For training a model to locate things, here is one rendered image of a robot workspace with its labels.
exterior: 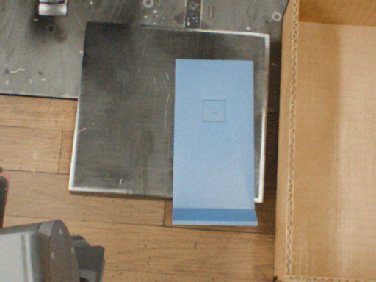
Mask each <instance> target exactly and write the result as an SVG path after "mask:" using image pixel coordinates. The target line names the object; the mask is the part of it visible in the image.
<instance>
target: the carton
mask: <svg viewBox="0 0 376 282"><path fill-rule="evenodd" d="M273 282H376V0H288V4H287V5H286V9H285V12H284V14H283V17H282V38H281V72H280V106H279V123H278V156H277V190H276V207H275V240H274V275H273Z"/></svg>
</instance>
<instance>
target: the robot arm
mask: <svg viewBox="0 0 376 282"><path fill-rule="evenodd" d="M2 171H3V170H2V167H1V166H0V282H103V274H104V269H105V261H106V260H105V259H104V252H105V248H104V247H102V246H101V245H99V246H91V245H90V243H88V241H87V240H85V239H84V238H83V237H82V236H80V235H71V234H70V232H69V230H68V227H67V226H66V225H65V223H64V222H63V221H62V220H50V221H45V222H41V223H30V224H26V225H14V226H10V227H6V228H3V221H4V213H5V206H6V205H7V204H8V195H9V191H10V182H11V179H10V176H9V175H7V174H5V173H2Z"/></svg>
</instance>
